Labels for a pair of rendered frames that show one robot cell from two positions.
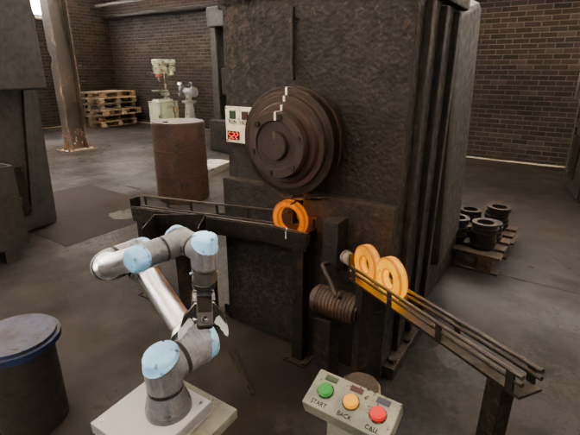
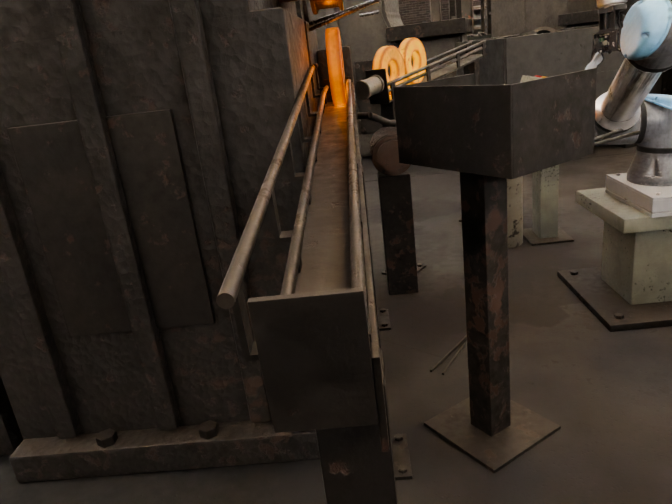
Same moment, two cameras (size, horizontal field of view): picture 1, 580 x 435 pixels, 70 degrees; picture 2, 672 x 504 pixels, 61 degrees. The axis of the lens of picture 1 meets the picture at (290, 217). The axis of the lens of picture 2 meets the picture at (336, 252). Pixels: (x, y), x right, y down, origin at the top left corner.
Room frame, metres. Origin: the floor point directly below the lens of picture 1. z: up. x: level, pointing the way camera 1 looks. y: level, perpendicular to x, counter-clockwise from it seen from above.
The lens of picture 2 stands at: (2.65, 1.28, 0.80)
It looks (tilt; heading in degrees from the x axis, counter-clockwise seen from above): 19 degrees down; 240
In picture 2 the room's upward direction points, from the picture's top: 7 degrees counter-clockwise
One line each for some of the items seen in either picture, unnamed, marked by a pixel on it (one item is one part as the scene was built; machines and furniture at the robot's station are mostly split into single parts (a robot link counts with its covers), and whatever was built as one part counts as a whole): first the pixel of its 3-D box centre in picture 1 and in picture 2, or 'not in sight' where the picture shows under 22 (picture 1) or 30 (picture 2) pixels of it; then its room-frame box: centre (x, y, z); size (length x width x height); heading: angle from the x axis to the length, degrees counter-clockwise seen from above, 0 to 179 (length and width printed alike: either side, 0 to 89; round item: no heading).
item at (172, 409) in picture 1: (167, 396); (658, 162); (1.09, 0.40, 0.40); 0.15 x 0.15 x 0.10
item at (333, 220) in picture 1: (335, 242); (336, 90); (1.73, -0.20, 0.68); 0.11 x 0.08 x 0.24; 146
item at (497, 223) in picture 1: (435, 217); not in sight; (3.37, -1.25, 0.22); 1.20 x 0.81 x 0.44; 54
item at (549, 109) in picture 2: (181, 286); (494, 274); (1.90, 0.56, 0.36); 0.26 x 0.20 x 0.72; 91
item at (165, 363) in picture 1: (164, 366); (660, 119); (1.09, 0.40, 0.52); 0.13 x 0.12 x 0.14; 138
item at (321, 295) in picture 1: (334, 343); (395, 211); (1.55, -0.20, 0.27); 0.22 x 0.13 x 0.53; 56
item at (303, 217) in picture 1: (290, 218); (336, 67); (1.85, 0.00, 0.75); 0.18 x 0.03 x 0.18; 56
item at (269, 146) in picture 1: (277, 145); not in sight; (1.76, 0.05, 1.12); 0.28 x 0.06 x 0.28; 56
